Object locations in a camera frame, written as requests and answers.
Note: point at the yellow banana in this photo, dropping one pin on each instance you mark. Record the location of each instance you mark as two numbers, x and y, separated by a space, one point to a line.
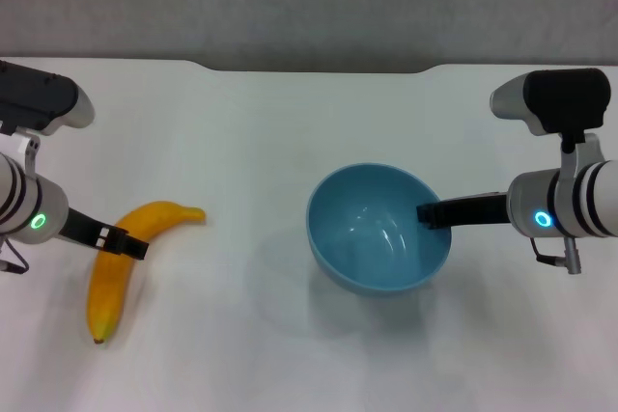
108 296

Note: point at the blue bowl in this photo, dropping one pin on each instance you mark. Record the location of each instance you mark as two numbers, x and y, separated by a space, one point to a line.
367 248

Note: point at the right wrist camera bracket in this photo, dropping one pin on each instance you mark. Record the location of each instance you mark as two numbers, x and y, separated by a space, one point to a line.
586 154

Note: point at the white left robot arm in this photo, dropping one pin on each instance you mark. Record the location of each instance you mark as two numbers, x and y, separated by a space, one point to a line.
29 204

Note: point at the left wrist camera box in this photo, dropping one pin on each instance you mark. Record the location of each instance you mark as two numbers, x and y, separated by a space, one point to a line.
38 98

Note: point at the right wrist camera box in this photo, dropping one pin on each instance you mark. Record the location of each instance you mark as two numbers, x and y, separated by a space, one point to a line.
560 98

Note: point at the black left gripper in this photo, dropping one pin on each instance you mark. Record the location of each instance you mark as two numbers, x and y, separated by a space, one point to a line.
82 228

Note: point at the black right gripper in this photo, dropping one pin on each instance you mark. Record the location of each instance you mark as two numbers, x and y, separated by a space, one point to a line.
483 211

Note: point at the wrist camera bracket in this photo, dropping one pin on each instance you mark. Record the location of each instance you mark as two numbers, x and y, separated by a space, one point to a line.
586 154
21 149

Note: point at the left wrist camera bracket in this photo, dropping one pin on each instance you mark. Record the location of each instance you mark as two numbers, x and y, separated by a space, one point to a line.
21 149

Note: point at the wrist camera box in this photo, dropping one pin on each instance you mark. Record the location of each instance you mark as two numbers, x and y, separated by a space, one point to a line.
560 98
38 98

